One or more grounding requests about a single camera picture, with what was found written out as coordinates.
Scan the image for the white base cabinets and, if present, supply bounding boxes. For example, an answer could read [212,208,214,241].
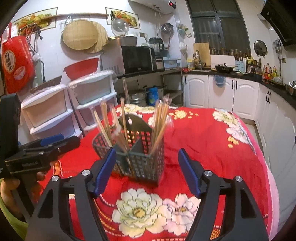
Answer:
[183,72,295,228]

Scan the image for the olive perforated utensil holder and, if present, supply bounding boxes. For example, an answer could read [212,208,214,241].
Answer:
[92,113,165,186]

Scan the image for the red hanging shopping bag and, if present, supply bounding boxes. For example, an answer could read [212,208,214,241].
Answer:
[1,23,35,94]

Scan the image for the white water heater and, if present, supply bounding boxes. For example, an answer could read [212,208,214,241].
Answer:
[135,0,177,9]

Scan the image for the glass pot lid on wall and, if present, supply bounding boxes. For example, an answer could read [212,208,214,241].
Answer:
[111,18,130,37]

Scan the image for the white drawer tower left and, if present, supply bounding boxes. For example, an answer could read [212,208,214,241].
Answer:
[21,84,82,140]

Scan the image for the silver microwave oven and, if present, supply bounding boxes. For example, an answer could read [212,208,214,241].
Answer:
[100,46,155,77]

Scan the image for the black wok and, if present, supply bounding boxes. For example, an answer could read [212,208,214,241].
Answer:
[215,63,236,74]

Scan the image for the blue canister on shelf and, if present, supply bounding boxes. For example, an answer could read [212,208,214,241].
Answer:
[147,86,159,106]

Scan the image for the black range hood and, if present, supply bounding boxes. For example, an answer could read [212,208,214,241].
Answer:
[260,0,295,51]

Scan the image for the red floral tablecloth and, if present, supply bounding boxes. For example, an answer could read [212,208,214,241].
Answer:
[38,104,278,241]

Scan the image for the left hand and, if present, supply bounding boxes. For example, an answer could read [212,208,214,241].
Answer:
[1,172,46,220]

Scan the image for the wooden cutting board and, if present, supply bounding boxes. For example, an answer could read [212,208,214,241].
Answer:
[193,43,211,67]

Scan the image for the chopstick pair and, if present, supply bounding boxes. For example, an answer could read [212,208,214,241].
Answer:
[149,94,171,155]
[152,100,163,145]
[100,101,112,147]
[90,106,112,148]
[109,104,129,153]
[120,97,128,144]

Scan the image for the red plastic basin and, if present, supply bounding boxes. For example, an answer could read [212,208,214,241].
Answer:
[63,58,100,81]

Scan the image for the round bamboo tray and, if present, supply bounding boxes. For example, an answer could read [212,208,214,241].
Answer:
[62,20,108,54]

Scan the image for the dark kitchen window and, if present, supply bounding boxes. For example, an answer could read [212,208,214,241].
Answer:
[186,0,250,52]

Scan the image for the white drawer tower right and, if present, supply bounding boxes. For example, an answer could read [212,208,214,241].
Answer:
[67,70,117,132]

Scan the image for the white drawer tower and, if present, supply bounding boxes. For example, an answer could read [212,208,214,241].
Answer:
[67,70,117,132]
[21,84,82,140]

